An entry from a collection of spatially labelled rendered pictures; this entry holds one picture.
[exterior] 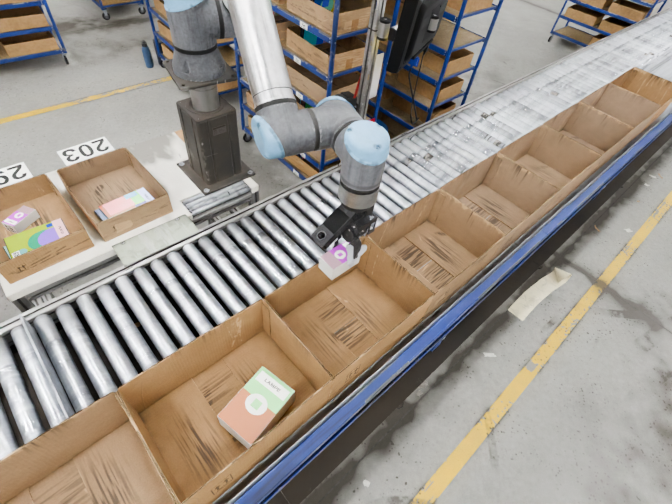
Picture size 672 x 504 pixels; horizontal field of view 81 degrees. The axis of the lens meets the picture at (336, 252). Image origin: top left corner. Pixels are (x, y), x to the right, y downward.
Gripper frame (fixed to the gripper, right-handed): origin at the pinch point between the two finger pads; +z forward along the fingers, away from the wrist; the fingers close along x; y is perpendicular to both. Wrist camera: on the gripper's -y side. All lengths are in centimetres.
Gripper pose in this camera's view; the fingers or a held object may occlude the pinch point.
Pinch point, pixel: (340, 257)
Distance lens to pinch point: 103.4
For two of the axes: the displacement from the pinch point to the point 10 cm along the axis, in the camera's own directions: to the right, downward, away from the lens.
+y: 7.4, -4.6, 5.0
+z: -1.0, 6.5, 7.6
